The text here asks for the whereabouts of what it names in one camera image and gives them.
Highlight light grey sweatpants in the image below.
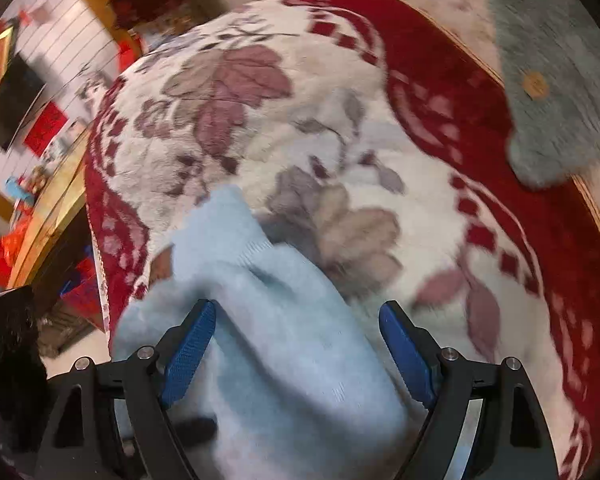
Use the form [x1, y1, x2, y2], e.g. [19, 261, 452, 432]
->
[112, 185, 408, 479]

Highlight red floral plush blanket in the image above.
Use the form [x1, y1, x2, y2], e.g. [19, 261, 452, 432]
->
[85, 0, 600, 479]

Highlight grey-green fleece jacket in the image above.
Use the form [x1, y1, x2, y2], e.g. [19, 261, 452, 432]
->
[489, 0, 600, 188]

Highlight red paper wall decoration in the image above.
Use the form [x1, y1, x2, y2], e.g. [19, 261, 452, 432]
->
[23, 101, 68, 157]

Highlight black wall-mounted screen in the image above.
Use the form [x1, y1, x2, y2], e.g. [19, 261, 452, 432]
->
[0, 53, 46, 152]

